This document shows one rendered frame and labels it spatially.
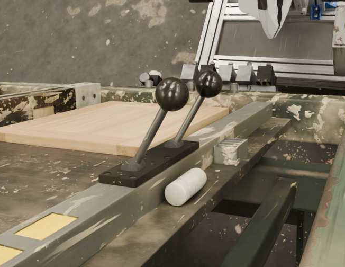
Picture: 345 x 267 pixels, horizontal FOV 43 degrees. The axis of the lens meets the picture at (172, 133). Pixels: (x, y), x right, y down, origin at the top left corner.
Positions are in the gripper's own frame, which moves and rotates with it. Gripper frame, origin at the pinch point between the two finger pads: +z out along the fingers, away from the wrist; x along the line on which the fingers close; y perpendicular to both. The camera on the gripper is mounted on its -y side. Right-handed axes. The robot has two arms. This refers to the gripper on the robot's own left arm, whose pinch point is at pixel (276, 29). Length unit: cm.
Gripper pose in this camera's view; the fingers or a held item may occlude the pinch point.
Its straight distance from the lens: 65.8
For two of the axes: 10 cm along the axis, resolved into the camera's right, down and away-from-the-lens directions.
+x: -7.3, 3.9, -5.6
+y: -6.8, -3.0, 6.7
